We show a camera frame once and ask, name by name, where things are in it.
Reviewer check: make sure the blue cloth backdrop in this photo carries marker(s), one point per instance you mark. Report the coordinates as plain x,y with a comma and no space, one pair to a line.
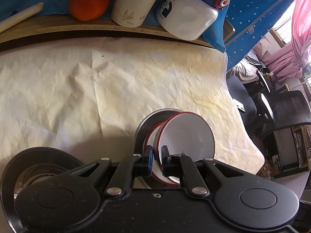
252,19

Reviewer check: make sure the cream paper table cover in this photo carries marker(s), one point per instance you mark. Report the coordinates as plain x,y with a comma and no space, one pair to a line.
87,96

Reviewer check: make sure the wooden board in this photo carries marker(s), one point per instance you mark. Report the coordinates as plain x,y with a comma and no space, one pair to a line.
40,29

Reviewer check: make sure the white steel thermos cup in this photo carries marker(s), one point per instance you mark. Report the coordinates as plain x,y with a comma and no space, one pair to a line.
131,13

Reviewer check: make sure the white red-rimmed bowl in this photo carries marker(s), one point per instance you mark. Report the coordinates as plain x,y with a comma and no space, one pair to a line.
185,133
156,171

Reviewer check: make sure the large steel plate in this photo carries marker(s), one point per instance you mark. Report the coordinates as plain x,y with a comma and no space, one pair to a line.
27,167

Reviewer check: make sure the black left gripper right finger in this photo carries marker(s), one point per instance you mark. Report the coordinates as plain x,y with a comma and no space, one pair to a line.
198,178

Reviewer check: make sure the black office chair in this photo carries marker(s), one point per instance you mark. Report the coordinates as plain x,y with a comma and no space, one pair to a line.
269,112

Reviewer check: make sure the steel bowl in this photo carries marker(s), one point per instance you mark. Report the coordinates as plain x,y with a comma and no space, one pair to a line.
143,129

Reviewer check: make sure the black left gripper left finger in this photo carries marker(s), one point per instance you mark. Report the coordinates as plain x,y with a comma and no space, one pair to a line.
116,178

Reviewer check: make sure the white blue-lidded water jug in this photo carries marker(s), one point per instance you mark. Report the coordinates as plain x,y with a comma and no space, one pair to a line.
188,19

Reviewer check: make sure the pink curtain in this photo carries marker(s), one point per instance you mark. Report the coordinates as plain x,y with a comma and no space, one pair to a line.
290,60

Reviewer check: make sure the orange fruit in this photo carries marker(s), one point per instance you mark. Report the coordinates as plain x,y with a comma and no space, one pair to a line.
87,10

